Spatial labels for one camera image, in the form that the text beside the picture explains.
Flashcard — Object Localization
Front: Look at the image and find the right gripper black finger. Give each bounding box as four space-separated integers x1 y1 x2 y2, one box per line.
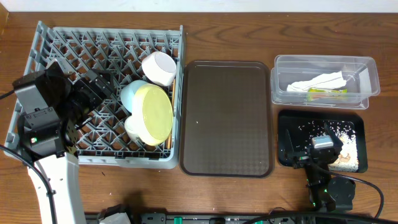
284 129 294 154
324 122 338 139

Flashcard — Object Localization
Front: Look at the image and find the light blue bowl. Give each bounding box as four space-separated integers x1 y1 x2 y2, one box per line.
120 80 147 113

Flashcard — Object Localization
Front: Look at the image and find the green yellow snack wrapper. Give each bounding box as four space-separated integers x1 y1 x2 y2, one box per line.
307 88 348 101

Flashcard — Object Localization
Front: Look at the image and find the white plastic cup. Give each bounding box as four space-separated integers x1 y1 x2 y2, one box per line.
124 115 139 141

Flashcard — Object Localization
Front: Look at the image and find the white napkin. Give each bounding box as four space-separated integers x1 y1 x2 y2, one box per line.
287 72 346 92

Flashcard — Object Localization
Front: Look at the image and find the yellow plate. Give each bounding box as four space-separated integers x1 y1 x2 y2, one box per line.
132 83 173 146

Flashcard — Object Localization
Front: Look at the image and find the pink bowl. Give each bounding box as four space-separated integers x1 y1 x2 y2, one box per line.
142 52 177 86

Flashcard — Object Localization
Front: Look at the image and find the wooden chopstick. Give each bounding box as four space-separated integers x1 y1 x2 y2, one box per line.
166 80 175 149

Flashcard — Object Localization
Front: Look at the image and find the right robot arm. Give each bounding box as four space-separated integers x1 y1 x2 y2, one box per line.
284 124 356 212

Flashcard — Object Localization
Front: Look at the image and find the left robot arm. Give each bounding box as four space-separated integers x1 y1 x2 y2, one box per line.
12 59 115 223

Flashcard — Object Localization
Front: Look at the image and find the black tray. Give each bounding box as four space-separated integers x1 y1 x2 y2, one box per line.
277 110 368 173

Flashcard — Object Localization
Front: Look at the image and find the spilled rice pile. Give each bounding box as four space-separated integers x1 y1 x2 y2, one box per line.
295 121 360 172

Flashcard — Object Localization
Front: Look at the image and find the clear plastic bin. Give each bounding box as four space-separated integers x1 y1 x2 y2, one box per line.
271 55 381 110

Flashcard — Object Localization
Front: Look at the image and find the grey plastic dish rack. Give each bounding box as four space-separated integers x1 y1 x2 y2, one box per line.
3 20 187 170

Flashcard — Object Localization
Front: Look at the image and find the brown serving tray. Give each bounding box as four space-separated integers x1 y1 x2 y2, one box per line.
179 60 274 178

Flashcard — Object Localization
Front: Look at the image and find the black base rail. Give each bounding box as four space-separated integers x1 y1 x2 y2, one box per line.
85 205 393 224

